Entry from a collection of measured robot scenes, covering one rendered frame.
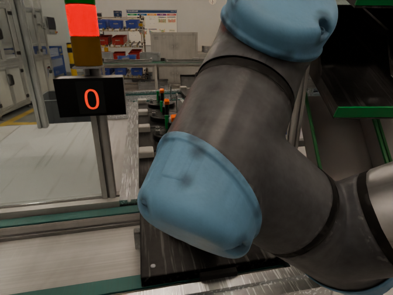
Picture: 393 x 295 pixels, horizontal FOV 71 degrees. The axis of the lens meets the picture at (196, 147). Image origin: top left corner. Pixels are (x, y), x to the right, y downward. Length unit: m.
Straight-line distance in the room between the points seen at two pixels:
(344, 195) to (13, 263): 0.58
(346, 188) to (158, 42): 7.65
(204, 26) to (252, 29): 10.84
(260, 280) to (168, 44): 7.49
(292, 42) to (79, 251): 0.55
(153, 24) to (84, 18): 10.50
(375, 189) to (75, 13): 0.49
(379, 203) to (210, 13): 10.91
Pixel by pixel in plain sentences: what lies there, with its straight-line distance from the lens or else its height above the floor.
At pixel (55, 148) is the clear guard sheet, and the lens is 0.66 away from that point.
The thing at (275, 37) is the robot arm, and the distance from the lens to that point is 0.18.
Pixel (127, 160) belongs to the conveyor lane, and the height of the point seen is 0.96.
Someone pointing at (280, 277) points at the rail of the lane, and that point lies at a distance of 0.50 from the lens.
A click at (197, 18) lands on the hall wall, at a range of 11.02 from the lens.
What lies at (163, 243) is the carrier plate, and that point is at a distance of 0.52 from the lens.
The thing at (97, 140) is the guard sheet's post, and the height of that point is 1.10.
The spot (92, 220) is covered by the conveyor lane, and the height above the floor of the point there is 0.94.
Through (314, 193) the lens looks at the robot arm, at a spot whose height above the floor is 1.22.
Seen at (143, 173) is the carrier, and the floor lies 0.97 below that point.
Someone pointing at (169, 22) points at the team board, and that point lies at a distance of 10.99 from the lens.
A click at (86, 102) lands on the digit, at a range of 0.56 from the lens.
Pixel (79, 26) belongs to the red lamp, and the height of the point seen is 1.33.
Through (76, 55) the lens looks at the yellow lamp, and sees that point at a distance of 0.56.
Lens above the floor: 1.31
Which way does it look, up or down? 22 degrees down
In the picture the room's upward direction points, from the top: straight up
